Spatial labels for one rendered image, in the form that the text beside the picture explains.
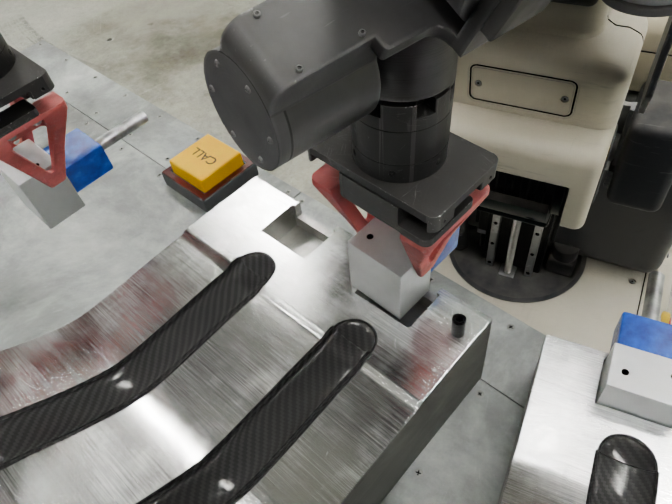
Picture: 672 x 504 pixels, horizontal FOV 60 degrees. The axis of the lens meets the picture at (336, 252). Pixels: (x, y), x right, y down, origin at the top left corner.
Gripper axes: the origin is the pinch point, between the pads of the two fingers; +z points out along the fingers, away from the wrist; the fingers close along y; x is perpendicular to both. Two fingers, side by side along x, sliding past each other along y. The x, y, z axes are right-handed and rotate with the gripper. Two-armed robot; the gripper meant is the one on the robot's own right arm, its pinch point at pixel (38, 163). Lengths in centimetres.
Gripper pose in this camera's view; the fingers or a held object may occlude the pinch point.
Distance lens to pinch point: 56.3
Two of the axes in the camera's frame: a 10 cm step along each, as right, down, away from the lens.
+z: 1.1, 6.2, 7.7
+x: 6.7, -6.2, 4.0
